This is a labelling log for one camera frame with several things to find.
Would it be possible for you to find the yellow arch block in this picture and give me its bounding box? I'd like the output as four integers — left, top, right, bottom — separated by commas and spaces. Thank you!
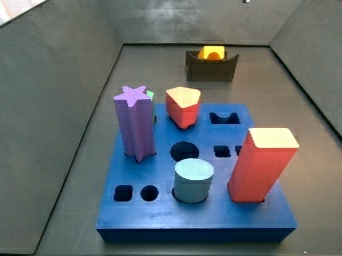
198, 46, 225, 60

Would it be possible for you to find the red rounded wedge block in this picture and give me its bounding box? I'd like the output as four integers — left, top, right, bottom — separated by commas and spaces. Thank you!
166, 87, 201, 129

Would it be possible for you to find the purple star prism block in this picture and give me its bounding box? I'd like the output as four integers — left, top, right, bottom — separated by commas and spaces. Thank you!
114, 86, 157, 163

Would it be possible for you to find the black curved fixture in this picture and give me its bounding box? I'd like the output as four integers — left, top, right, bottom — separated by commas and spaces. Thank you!
186, 51, 239, 82

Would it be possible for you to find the blue shape sorter base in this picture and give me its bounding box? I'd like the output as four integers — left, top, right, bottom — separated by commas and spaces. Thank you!
96, 104, 297, 243

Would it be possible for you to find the tall red rectangular block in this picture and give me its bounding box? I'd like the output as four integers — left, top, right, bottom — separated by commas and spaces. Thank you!
227, 128, 300, 203

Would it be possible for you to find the light blue cylinder block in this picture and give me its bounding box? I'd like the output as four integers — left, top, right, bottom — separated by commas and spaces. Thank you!
174, 158, 214, 204

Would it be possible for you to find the green cylinder block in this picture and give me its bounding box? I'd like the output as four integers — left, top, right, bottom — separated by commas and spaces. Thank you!
147, 90, 155, 101

